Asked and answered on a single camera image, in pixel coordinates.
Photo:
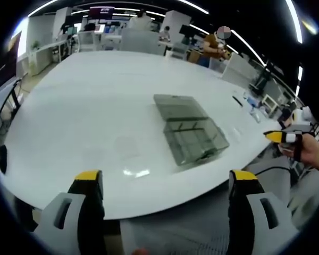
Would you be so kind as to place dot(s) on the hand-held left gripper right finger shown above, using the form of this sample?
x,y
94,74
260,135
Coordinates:
x,y
258,212

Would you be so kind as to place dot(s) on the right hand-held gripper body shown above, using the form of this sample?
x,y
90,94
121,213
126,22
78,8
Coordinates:
x,y
303,118

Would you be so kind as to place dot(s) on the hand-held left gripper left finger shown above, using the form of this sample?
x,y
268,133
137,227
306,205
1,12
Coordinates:
x,y
69,212

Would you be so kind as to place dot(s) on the transparent grey dual guide fixture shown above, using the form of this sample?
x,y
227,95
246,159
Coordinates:
x,y
187,130

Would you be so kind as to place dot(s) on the person's right hand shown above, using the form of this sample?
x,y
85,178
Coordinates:
x,y
315,155

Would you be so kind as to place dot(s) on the person's left hand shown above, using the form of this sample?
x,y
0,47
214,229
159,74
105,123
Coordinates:
x,y
141,251

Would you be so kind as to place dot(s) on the black pen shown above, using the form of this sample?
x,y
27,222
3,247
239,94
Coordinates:
x,y
238,101

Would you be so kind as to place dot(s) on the white chair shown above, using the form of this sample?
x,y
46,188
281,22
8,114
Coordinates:
x,y
139,41
239,70

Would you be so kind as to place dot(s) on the person's grey trousers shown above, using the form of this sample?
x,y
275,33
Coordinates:
x,y
175,233

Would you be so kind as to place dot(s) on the black chair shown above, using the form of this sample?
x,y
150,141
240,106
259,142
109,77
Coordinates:
x,y
9,102

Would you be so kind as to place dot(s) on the white side desk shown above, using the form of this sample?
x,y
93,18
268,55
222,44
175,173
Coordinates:
x,y
42,55

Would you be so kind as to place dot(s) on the large dark display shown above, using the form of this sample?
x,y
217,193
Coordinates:
x,y
8,61

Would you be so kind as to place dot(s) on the small potted plant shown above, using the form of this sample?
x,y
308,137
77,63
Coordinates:
x,y
35,45

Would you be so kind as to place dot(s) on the wall screen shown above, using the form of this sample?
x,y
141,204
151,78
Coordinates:
x,y
101,12

